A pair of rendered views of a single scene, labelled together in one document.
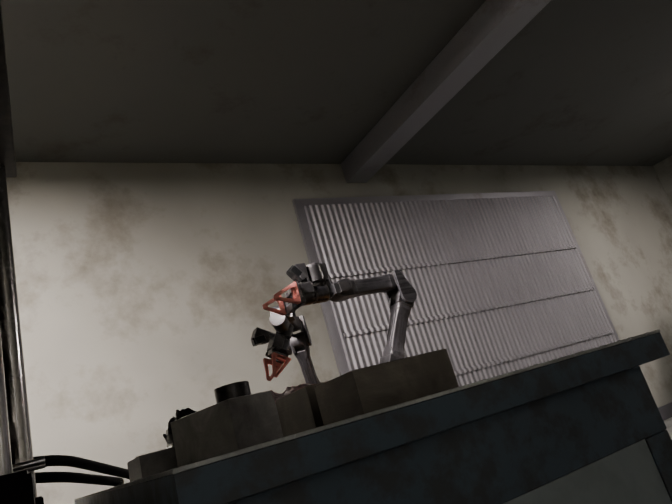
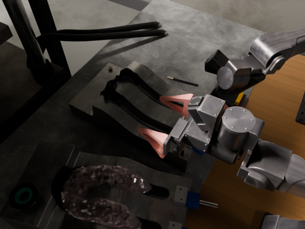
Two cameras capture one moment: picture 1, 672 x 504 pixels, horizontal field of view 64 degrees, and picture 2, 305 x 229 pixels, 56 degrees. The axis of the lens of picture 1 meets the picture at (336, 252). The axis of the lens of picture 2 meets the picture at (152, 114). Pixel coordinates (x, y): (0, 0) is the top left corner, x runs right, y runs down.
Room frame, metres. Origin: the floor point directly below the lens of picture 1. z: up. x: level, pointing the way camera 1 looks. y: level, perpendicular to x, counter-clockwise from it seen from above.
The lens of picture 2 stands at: (1.44, -0.10, 1.70)
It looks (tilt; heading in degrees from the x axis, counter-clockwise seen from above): 53 degrees down; 63
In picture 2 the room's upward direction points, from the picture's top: straight up
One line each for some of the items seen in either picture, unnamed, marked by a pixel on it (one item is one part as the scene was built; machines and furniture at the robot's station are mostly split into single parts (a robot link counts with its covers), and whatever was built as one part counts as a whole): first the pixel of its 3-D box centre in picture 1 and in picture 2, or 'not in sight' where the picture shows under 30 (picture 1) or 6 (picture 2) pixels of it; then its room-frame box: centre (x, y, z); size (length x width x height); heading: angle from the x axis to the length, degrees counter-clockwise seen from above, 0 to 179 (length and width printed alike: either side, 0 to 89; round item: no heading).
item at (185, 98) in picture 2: (278, 303); (175, 110); (1.66, 0.22, 1.20); 0.09 x 0.07 x 0.07; 123
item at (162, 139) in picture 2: (286, 296); (159, 133); (1.60, 0.18, 1.20); 0.09 x 0.07 x 0.07; 123
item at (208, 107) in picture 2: (297, 281); (201, 119); (1.67, 0.14, 1.25); 0.07 x 0.06 x 0.11; 33
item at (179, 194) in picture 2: not in sight; (195, 201); (1.69, 0.11, 0.85); 0.13 x 0.05 x 0.05; 139
